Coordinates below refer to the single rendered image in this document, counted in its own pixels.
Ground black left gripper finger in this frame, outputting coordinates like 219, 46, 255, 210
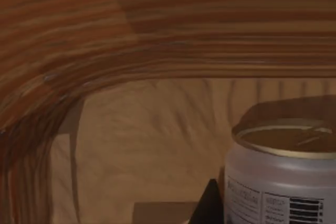
188, 178, 226, 224

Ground wooden cupboard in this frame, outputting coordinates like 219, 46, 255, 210
0, 0, 336, 224

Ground grey can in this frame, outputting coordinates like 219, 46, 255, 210
224, 119, 336, 224

